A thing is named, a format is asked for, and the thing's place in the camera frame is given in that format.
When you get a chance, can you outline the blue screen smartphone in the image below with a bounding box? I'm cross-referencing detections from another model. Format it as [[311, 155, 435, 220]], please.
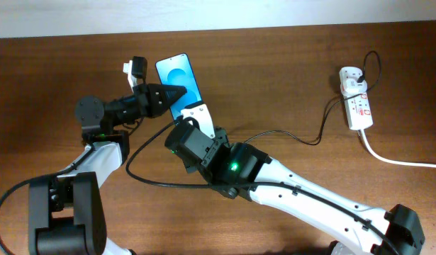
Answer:
[[155, 53, 202, 119]]

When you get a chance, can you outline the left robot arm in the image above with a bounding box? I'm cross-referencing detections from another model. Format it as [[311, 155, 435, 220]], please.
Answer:
[[28, 84, 186, 254]]

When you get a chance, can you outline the white charger plug adapter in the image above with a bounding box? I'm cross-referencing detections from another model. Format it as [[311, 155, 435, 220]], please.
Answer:
[[340, 79, 367, 97]]

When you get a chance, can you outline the black charging cable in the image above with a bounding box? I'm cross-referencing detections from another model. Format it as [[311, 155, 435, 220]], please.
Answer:
[[242, 50, 382, 147]]

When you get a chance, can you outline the white power strip cord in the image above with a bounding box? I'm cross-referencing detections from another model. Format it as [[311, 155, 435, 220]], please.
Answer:
[[357, 128, 436, 169]]

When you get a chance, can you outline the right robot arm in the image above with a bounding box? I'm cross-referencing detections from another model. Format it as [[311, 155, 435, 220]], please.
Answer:
[[164, 123, 425, 254]]

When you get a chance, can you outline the white power strip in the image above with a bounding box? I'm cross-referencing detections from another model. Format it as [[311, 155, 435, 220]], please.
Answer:
[[339, 67, 373, 131]]

